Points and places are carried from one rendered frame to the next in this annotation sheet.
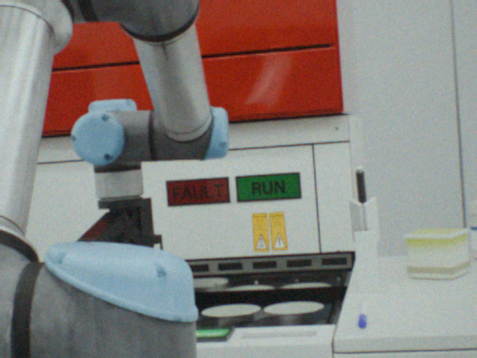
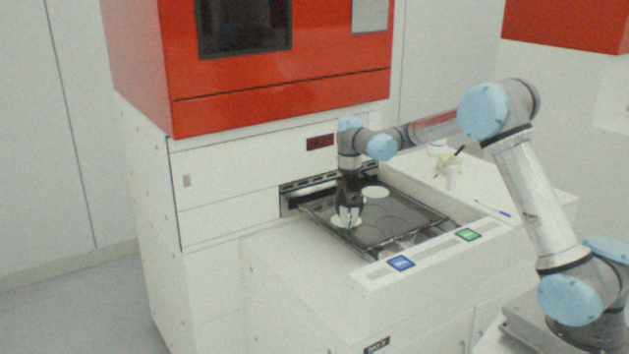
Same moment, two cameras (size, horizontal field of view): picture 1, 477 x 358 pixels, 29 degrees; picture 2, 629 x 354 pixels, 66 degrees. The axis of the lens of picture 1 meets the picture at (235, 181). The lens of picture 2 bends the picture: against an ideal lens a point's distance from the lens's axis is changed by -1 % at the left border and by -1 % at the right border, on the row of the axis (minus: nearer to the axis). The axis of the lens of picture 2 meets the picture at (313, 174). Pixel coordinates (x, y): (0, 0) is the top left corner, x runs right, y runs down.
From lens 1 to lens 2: 1.40 m
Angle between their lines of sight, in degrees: 46
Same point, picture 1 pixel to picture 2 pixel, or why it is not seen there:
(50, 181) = (248, 147)
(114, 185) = (358, 162)
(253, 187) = not seen: hidden behind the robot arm
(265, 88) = (362, 89)
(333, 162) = (374, 120)
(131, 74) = (305, 87)
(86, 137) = (386, 150)
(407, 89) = not seen: hidden behind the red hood
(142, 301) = not seen: outside the picture
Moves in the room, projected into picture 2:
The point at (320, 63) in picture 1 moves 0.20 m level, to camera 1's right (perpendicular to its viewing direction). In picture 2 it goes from (384, 77) to (418, 69)
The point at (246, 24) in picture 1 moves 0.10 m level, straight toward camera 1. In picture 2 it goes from (358, 58) to (380, 62)
